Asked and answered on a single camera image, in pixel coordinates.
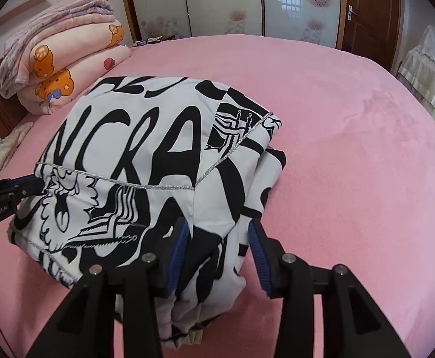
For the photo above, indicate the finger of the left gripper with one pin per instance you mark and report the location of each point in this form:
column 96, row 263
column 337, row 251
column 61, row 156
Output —
column 28, row 185

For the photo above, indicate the white black graffiti print jacket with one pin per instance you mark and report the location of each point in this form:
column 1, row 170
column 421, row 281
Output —
column 139, row 161

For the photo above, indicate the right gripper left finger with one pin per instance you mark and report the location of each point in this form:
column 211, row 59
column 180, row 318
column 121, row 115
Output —
column 83, row 324

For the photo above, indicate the floral sliding wardrobe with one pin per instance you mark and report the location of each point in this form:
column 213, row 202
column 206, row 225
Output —
column 314, row 21

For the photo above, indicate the pink bed sheet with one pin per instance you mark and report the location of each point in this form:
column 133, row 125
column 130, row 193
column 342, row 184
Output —
column 358, row 188

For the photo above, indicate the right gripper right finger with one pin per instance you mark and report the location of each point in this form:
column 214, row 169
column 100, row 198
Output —
column 353, row 323

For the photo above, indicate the small white cloth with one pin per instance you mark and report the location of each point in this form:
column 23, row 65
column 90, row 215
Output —
column 10, row 143

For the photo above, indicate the folded pink bear quilt stack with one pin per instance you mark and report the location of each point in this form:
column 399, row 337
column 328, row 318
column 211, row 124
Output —
column 60, row 52

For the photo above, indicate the brown wooden door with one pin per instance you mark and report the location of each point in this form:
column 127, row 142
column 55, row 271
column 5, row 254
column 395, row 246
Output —
column 371, row 29

